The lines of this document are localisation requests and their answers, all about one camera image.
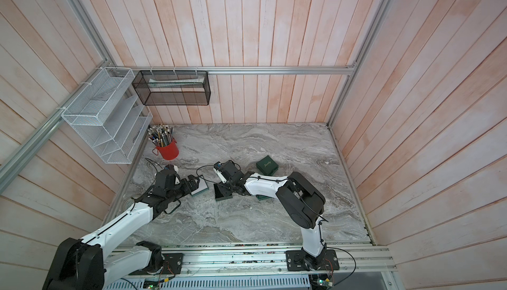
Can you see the right green jewelry box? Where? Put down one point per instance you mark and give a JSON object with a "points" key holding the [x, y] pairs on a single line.
{"points": [[267, 166]]}

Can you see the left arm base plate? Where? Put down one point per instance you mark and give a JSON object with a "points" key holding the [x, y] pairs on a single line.
{"points": [[165, 264]]}

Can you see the pencils bundle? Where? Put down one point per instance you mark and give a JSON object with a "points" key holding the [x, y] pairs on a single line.
{"points": [[160, 135]]}

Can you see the green jewelry box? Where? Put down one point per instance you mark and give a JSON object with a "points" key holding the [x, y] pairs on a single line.
{"points": [[267, 166], [222, 192]]}

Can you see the black mesh basket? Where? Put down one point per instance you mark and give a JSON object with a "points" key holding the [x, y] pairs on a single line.
{"points": [[173, 87]]}

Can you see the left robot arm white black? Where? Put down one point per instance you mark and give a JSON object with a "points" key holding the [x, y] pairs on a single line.
{"points": [[88, 262]]}

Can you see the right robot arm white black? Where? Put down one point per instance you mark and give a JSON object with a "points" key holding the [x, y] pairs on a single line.
{"points": [[300, 199]]}

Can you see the aluminium frame rail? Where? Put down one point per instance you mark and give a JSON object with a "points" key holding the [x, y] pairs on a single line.
{"points": [[250, 70]]}

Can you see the jewelry box lid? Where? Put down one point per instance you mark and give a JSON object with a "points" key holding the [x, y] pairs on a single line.
{"points": [[202, 187]]}

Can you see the white wire mesh shelf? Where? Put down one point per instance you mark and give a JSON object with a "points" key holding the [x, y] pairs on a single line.
{"points": [[110, 122]]}

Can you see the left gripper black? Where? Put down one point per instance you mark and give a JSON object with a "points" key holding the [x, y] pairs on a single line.
{"points": [[188, 189]]}

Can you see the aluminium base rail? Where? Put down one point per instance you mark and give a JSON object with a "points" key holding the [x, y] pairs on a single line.
{"points": [[268, 259]]}

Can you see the red pencil cup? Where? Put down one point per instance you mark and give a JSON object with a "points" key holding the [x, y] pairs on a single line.
{"points": [[169, 152]]}

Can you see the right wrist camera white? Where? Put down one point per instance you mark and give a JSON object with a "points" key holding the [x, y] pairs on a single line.
{"points": [[216, 168]]}

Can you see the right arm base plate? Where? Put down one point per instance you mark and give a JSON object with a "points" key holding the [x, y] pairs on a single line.
{"points": [[299, 261]]}

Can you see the left green jewelry box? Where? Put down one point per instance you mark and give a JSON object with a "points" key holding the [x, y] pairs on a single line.
{"points": [[222, 192]]}

